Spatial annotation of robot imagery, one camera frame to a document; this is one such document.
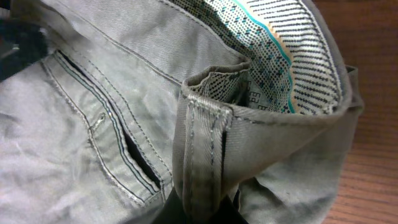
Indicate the grey shorts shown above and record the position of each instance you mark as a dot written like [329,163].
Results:
[172,112]

